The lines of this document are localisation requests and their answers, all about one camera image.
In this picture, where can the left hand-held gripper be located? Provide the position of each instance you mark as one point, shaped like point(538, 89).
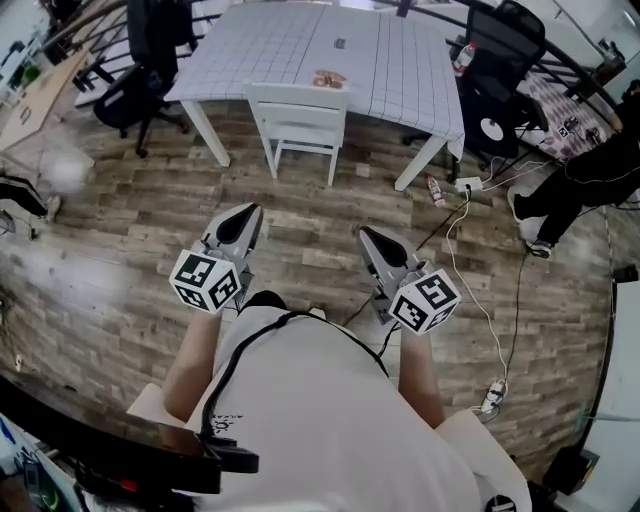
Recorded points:
point(205, 280)

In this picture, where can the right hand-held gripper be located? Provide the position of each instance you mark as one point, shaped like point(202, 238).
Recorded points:
point(425, 300)

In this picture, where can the white chair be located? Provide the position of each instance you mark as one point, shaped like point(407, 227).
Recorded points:
point(300, 117)

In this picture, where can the person's right forearm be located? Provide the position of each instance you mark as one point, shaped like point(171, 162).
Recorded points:
point(420, 375)

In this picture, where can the person's left forearm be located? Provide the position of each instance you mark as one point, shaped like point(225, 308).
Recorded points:
point(192, 365)

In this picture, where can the white table with grid cloth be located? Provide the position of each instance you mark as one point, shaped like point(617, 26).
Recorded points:
point(207, 135)

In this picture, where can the black office chair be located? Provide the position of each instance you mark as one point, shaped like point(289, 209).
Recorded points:
point(505, 35)
point(150, 60)

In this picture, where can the person's black trousers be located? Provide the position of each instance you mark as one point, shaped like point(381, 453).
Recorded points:
point(265, 299)

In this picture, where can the small bottle with red label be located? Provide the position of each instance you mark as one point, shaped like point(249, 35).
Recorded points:
point(436, 190)

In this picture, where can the white power strip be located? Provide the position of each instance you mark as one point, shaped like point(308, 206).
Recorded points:
point(495, 395)
point(469, 184)

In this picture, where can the white round disc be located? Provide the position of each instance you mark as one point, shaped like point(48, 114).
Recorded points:
point(492, 131)

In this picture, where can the clear bag of bread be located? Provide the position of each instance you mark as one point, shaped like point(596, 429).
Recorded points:
point(329, 79)

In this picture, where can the white grid tablecloth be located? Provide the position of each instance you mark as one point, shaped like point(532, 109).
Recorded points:
point(260, 50)

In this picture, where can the person's white shirt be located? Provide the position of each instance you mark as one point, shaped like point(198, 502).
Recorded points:
point(325, 425)

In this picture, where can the water bottle with red label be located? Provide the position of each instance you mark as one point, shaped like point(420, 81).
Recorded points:
point(465, 57)

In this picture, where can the clear bottle with dark label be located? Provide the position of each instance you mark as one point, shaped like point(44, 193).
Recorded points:
point(340, 43)

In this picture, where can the purple patterned cloth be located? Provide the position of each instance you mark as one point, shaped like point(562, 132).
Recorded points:
point(560, 107)

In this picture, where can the small black box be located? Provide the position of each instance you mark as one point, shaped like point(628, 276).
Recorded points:
point(626, 274)

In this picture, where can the black curved railing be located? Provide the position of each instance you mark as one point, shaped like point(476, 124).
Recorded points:
point(575, 62)

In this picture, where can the white panel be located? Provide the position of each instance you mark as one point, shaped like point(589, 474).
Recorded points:
point(617, 400)

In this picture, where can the black box with yellow edge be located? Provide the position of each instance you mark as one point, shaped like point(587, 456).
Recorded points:
point(570, 470)

